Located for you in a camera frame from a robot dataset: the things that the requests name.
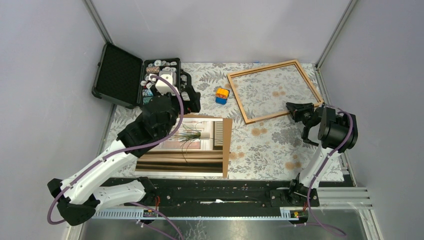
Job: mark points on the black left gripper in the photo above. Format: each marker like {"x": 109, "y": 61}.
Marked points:
{"x": 193, "y": 105}

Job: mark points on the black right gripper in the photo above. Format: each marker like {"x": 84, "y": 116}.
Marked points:
{"x": 298, "y": 108}

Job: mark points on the wooden picture frame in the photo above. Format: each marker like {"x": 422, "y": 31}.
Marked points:
{"x": 262, "y": 92}

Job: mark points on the photo print of window plant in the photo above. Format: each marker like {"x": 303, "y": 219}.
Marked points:
{"x": 166, "y": 158}

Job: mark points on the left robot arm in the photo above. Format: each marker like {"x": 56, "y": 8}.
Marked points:
{"x": 79, "y": 197}

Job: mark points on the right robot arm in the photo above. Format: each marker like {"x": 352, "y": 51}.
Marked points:
{"x": 332, "y": 131}

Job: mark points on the yellow and blue toy block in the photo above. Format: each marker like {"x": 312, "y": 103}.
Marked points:
{"x": 221, "y": 96}

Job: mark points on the brown cardboard backing board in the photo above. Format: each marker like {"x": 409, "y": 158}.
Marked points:
{"x": 227, "y": 145}

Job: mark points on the floral patterned table mat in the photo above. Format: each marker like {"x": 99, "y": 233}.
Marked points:
{"x": 266, "y": 150}

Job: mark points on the black poker chip case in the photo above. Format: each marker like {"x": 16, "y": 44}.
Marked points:
{"x": 124, "y": 79}

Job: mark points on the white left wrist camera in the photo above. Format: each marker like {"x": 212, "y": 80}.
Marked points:
{"x": 167, "y": 85}

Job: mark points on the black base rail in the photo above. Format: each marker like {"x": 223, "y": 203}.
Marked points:
{"x": 197, "y": 199}

